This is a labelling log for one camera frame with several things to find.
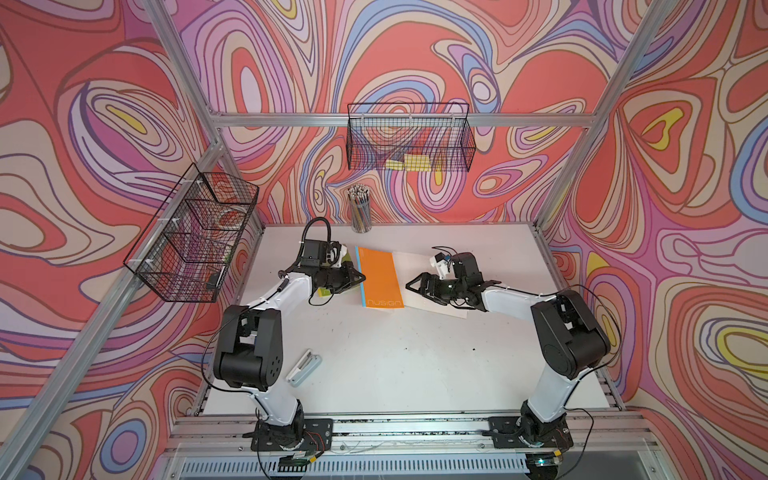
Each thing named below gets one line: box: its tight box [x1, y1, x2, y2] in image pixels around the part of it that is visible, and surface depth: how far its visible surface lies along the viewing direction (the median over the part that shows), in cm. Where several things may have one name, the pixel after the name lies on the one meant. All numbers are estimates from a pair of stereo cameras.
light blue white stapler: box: [285, 349, 322, 387], surface depth 84 cm
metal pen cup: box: [348, 184, 373, 234], surface depth 112 cm
